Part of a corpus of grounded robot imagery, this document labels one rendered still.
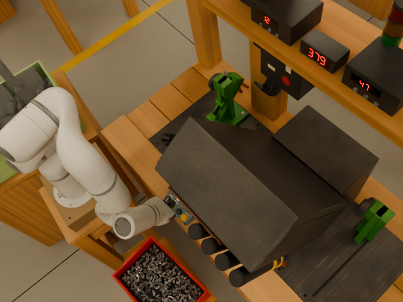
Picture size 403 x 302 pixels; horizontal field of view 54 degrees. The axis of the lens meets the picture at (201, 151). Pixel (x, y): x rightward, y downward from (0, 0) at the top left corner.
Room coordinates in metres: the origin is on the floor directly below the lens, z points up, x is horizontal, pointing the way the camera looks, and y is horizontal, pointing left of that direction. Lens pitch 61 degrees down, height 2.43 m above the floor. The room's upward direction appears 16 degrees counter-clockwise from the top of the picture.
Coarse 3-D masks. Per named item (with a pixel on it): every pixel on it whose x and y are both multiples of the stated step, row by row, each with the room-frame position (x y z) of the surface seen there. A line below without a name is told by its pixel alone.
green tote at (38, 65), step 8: (32, 64) 1.57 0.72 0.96; (40, 64) 1.55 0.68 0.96; (40, 72) 1.57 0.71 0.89; (8, 88) 1.50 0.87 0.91; (80, 120) 1.24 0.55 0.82; (0, 160) 1.06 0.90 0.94; (0, 168) 1.05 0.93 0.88; (8, 168) 1.06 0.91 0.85; (0, 176) 1.04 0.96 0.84; (8, 176) 1.04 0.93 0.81
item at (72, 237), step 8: (40, 192) 0.89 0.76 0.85; (48, 200) 0.84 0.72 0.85; (56, 208) 0.79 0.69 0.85; (56, 216) 0.75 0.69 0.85; (64, 224) 0.70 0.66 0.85; (88, 224) 0.67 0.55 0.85; (96, 224) 0.66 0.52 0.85; (64, 232) 0.66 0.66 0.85; (72, 232) 0.65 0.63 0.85; (80, 232) 0.64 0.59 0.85; (88, 232) 0.64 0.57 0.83; (72, 240) 0.62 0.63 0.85
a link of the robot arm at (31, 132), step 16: (32, 112) 0.66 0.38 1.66; (16, 128) 0.62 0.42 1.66; (32, 128) 0.62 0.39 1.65; (48, 128) 0.63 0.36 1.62; (0, 144) 0.60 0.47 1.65; (16, 144) 0.59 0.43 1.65; (32, 144) 0.59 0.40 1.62; (48, 144) 0.67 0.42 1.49; (16, 160) 0.57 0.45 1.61; (32, 160) 0.72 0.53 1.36
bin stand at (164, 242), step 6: (162, 240) 0.53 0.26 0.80; (168, 246) 0.50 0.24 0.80; (174, 252) 0.47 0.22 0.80; (180, 258) 0.44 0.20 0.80; (186, 264) 0.41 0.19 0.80; (192, 270) 0.38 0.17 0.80; (198, 276) 0.35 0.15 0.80; (210, 294) 0.27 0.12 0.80; (132, 300) 0.33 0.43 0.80; (210, 300) 0.25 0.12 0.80; (216, 300) 0.24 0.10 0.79
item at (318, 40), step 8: (312, 32) 0.72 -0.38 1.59; (320, 32) 0.72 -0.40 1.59; (304, 40) 0.71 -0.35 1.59; (312, 40) 0.70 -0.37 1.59; (320, 40) 0.69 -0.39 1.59; (328, 40) 0.68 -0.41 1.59; (304, 48) 0.70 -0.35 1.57; (312, 48) 0.67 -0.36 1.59; (320, 48) 0.66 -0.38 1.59; (328, 48) 0.66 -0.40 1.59; (336, 48) 0.65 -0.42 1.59; (344, 48) 0.64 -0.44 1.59; (312, 56) 0.67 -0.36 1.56; (328, 56) 0.63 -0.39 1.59; (336, 56) 0.62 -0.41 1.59; (344, 56) 0.62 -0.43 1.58; (320, 64) 0.64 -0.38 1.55; (328, 64) 0.62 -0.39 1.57; (336, 64) 0.61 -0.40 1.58
